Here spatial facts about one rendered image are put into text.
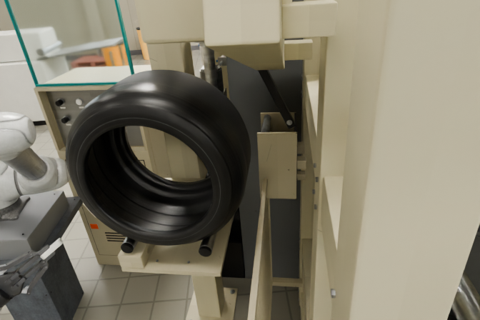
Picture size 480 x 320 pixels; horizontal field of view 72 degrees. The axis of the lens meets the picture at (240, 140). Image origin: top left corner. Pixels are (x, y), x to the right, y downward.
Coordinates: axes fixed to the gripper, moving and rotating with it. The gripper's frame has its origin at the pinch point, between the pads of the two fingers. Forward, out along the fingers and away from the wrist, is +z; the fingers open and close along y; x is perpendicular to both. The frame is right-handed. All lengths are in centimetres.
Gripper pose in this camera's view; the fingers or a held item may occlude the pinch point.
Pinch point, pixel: (51, 248)
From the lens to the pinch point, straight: 126.1
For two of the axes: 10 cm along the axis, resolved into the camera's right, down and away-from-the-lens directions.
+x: 4.6, 0.4, -8.9
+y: 5.5, 7.7, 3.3
